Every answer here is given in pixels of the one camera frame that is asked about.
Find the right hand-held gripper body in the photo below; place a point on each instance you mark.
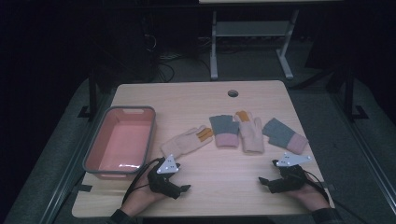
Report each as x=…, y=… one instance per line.
x=291, y=179

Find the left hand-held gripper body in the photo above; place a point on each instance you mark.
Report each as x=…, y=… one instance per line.
x=168, y=166

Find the beige glove with orange fingers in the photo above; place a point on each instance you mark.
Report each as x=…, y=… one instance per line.
x=183, y=143
x=251, y=133

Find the grey and pink fingerless glove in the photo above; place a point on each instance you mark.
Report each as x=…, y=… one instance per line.
x=281, y=133
x=224, y=129

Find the pink basket with grey rim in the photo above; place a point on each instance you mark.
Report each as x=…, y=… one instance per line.
x=121, y=143

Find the person's right hand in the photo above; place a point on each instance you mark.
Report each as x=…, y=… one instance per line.
x=313, y=197

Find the person's left hand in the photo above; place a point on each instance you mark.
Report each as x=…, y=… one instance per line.
x=140, y=196

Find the black tape strip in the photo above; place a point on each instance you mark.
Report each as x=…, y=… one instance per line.
x=329, y=186
x=84, y=188

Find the grey metal stand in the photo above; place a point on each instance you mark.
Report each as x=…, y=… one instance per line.
x=249, y=28

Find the aluminium rail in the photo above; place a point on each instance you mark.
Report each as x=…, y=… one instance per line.
x=367, y=161
x=67, y=174

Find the black metal post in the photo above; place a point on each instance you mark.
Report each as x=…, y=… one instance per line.
x=92, y=93
x=349, y=93

